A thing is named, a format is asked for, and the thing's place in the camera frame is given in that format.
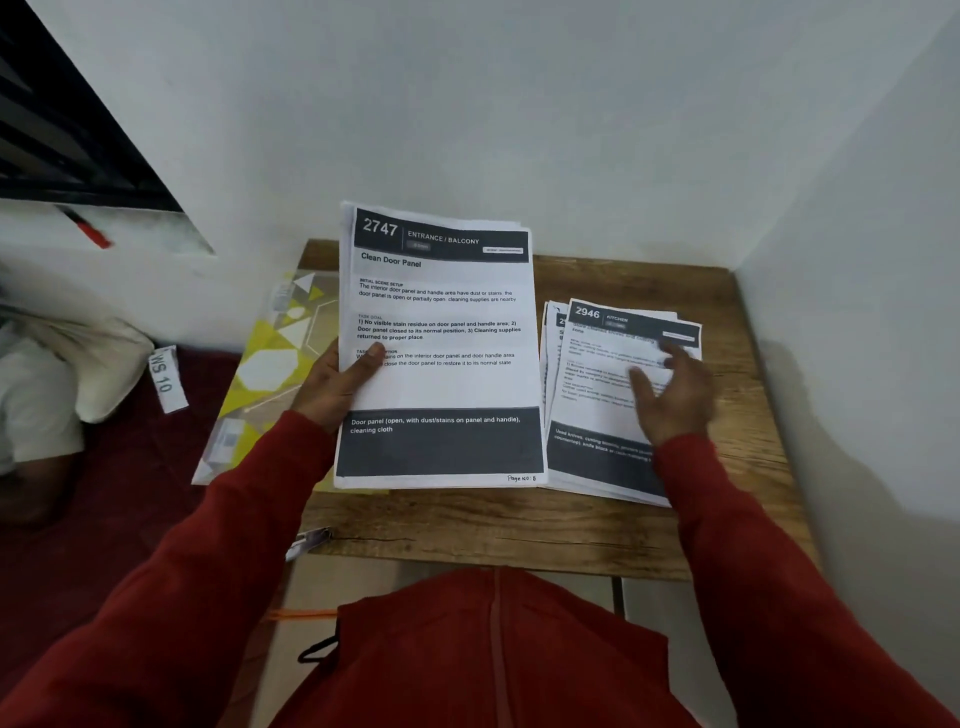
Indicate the blue and silver stapler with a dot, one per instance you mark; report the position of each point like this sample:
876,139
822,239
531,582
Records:
307,544

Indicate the maroon bed mattress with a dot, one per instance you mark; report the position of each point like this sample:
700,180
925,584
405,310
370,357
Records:
112,495

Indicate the person's right hand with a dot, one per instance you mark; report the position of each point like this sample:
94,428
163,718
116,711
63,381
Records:
682,405

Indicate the person's right forearm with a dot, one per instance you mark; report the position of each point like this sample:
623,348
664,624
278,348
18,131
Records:
765,592

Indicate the person's left hand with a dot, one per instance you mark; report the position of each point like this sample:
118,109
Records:
330,390

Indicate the white paper label tag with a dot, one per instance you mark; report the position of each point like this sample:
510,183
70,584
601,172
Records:
167,380

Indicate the dark louvred window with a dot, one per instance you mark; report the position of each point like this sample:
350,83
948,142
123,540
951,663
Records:
52,142

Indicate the stack of printed sheets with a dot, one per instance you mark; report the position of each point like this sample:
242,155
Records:
442,375

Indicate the sorted pile with dark headers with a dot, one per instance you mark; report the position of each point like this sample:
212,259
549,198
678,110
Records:
600,405

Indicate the person's left forearm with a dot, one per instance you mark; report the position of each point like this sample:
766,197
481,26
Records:
172,592

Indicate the yellow patterned plastic folder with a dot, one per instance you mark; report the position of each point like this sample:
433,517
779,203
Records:
262,367

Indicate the red marker on sill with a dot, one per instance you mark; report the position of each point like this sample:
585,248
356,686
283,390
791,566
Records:
94,234

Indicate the white pillow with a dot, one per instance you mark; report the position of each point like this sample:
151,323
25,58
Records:
112,367

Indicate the person's red jacket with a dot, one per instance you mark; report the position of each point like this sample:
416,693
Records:
495,660

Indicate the small pile of printed sheets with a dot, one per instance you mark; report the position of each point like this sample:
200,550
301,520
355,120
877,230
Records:
551,360

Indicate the black metal table leg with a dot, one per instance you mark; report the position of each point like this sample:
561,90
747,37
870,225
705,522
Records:
618,596

